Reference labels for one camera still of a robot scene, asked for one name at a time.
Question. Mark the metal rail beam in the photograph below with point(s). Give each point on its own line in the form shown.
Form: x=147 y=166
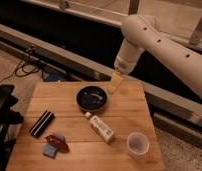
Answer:
x=176 y=105

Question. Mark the black stand at left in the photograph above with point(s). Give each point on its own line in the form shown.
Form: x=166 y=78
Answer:
x=7 y=117

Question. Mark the dark ceramic bowl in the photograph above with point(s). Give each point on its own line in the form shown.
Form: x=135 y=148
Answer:
x=91 y=98

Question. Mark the white tube bottle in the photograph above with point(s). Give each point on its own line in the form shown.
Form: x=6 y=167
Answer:
x=106 y=133

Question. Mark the blue sponge block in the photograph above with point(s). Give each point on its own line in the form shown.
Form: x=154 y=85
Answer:
x=49 y=151

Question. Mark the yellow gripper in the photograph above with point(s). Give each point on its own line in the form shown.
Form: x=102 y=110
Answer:
x=115 y=82

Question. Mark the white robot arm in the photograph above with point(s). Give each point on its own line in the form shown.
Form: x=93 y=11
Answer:
x=141 y=35

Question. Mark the blue object behind table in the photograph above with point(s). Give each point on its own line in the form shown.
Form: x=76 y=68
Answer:
x=52 y=77

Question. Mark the black striped rectangular block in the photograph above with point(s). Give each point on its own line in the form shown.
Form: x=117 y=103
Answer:
x=41 y=124

